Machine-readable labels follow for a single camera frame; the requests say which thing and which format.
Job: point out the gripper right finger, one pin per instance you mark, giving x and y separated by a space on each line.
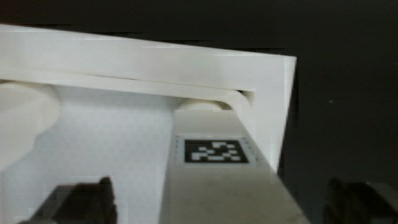
362 203

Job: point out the white desk top tray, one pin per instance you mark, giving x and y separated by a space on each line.
123 80

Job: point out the white desk leg with tag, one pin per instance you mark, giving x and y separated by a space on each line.
223 188

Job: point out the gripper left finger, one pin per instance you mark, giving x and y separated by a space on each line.
81 204

